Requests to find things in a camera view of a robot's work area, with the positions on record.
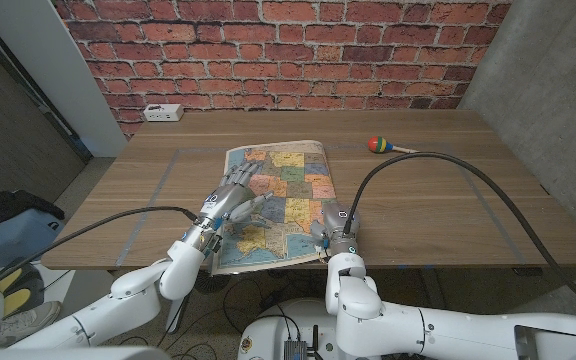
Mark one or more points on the black floor fan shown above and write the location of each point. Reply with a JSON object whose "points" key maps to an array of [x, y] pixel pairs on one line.
{"points": [[215, 282]]}

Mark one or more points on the black cloth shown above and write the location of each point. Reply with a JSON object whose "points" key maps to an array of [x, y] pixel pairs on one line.
{"points": [[3, 205]]}

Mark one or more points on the colourful striped wooden maraca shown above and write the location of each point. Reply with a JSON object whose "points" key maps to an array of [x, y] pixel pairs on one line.
{"points": [[378, 144]]}

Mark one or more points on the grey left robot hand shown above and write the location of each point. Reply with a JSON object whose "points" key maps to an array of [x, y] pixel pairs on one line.
{"points": [[225, 200]]}

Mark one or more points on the red brick printed backdrop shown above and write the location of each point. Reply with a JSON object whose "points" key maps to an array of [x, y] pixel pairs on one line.
{"points": [[278, 55]]}

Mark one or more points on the black and yellow foot pedal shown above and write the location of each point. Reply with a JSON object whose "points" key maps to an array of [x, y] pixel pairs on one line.
{"points": [[15, 297]]}

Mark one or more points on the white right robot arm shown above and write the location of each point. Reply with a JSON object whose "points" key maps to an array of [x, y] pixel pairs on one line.
{"points": [[468, 330]]}

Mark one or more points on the black antenna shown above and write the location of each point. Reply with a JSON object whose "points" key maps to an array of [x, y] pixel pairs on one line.
{"points": [[316, 342]]}

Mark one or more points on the grey table leg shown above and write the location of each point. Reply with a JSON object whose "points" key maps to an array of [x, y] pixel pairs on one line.
{"points": [[430, 290]]}

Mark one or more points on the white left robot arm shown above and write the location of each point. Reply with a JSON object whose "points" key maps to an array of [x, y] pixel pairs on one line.
{"points": [[128, 300]]}

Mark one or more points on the printed United States map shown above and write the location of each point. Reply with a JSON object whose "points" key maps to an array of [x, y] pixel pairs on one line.
{"points": [[293, 175]]}

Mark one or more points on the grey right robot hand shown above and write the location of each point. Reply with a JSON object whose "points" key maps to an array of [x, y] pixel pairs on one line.
{"points": [[338, 225]]}

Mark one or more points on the white sneaker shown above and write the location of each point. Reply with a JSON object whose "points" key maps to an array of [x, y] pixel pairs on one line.
{"points": [[28, 322]]}

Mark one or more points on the white power outlet box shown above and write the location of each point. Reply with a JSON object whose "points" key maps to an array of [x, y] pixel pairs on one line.
{"points": [[163, 112]]}

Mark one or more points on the white robot torso base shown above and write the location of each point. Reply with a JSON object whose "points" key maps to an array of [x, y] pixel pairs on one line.
{"points": [[268, 330]]}

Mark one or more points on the blue plastic bin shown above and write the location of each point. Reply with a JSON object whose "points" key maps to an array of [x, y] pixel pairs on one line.
{"points": [[8, 240]]}

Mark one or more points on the grey electronics box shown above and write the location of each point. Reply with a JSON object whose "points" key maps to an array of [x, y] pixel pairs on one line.
{"points": [[294, 350]]}

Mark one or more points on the white table leg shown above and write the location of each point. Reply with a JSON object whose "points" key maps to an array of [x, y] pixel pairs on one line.
{"points": [[174, 320]]}

